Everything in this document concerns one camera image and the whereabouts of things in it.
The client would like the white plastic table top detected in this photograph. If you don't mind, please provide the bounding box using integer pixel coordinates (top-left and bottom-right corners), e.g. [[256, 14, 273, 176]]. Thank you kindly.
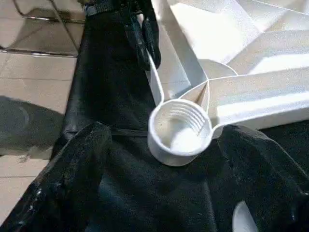
[[144, 0, 309, 167]]

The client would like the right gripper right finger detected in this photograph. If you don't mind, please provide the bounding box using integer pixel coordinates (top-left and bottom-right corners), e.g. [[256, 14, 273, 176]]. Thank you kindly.
[[217, 125, 309, 232]]

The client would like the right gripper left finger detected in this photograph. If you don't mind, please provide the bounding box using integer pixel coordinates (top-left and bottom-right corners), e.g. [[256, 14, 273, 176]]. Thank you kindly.
[[0, 122, 112, 232]]

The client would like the black plastic mat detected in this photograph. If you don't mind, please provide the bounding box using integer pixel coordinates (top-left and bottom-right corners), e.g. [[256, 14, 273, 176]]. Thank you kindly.
[[52, 9, 309, 232]]

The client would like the chrome metal chair frame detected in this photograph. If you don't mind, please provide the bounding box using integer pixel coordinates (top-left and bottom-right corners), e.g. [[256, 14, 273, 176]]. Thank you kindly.
[[0, 0, 85, 58]]

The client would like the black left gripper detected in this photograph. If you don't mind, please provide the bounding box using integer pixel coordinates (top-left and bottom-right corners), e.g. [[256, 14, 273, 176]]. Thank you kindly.
[[83, 0, 161, 72]]

